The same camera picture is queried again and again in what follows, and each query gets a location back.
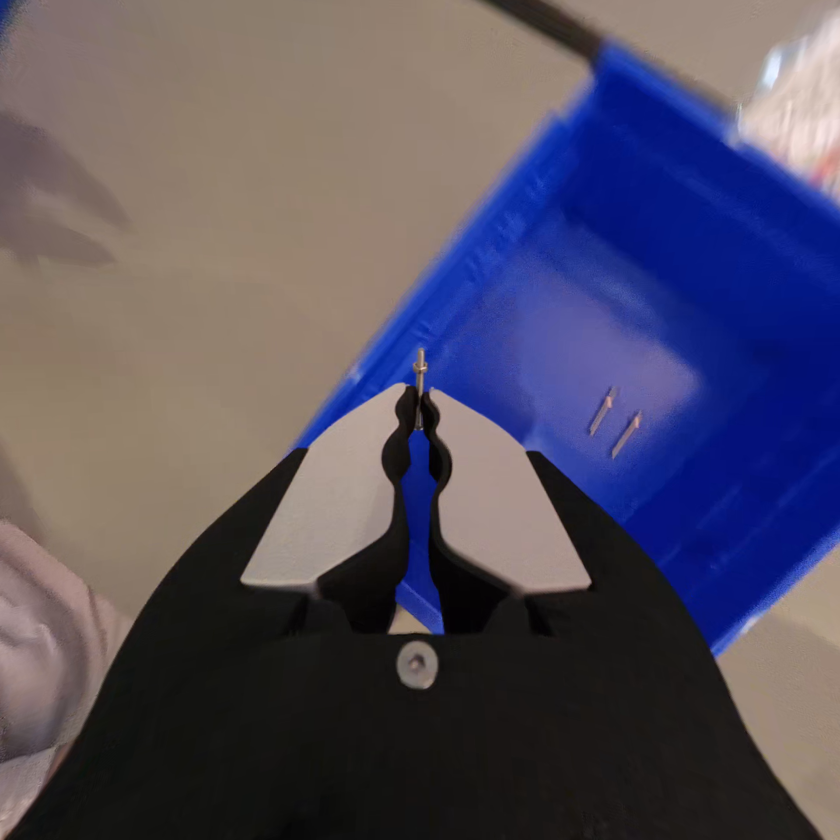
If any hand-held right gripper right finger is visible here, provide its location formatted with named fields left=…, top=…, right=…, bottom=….
left=423, top=387, right=593, bottom=597

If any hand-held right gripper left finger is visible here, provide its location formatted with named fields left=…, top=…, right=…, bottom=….
left=240, top=382, right=416, bottom=599

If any blue plastic bin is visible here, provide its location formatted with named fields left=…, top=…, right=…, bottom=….
left=292, top=39, right=840, bottom=657

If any operator in white shirt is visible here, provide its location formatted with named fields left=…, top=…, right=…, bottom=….
left=0, top=518, right=133, bottom=818

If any printed paper sheet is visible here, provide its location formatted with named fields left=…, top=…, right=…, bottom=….
left=737, top=0, right=840, bottom=193

